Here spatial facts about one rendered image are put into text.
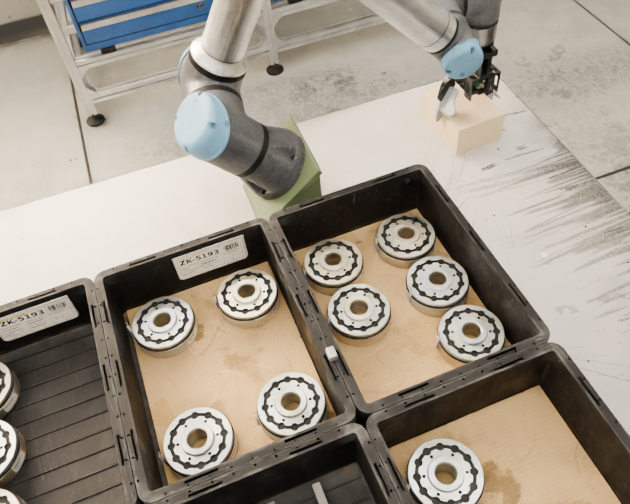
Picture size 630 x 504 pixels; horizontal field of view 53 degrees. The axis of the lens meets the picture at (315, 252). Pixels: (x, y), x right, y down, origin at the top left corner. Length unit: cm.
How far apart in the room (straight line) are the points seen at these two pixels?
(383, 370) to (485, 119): 70
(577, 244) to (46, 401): 102
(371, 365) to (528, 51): 231
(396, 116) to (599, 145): 125
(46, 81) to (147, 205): 192
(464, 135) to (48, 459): 105
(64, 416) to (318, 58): 230
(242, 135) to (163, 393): 49
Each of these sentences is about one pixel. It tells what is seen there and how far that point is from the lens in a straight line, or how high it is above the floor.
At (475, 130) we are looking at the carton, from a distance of 150.
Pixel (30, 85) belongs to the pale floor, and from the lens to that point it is 337.
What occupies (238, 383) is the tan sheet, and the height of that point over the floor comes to 83.
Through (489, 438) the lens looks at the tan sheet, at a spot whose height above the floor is 83.
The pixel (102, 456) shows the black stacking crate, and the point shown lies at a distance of 104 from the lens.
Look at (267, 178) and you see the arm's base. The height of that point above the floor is 85.
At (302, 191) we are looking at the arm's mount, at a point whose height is 82.
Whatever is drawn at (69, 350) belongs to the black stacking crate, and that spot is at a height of 83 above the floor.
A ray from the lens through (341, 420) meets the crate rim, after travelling 87.
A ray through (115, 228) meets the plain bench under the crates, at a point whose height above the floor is 70.
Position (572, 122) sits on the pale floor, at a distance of 278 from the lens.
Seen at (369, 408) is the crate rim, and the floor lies 93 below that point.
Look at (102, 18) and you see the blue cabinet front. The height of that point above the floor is 44.
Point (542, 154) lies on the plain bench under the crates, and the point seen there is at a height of 70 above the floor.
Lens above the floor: 172
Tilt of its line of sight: 51 degrees down
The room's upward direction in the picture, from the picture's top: 7 degrees counter-clockwise
